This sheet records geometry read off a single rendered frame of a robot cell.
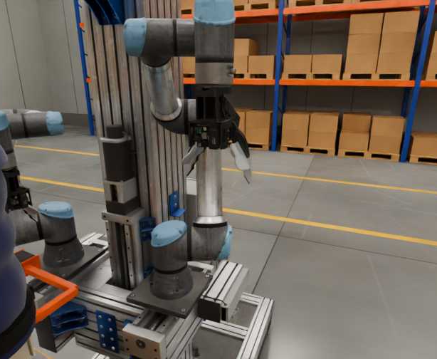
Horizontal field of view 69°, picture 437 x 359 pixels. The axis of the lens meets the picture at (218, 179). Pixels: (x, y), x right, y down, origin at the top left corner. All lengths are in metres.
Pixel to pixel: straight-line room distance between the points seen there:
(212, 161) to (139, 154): 0.30
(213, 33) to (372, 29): 6.91
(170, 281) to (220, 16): 0.80
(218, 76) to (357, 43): 6.87
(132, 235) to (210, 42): 0.83
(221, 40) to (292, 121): 6.99
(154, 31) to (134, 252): 0.84
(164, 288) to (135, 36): 0.76
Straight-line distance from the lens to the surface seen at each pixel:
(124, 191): 1.20
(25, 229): 1.34
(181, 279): 1.12
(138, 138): 1.19
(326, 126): 7.51
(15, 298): 0.72
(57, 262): 1.40
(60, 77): 12.73
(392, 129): 7.56
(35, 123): 1.11
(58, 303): 0.97
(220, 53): 0.62
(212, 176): 1.04
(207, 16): 0.63
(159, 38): 0.73
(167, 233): 1.03
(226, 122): 0.63
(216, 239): 1.05
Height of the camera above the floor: 1.75
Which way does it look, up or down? 18 degrees down
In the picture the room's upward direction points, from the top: straight up
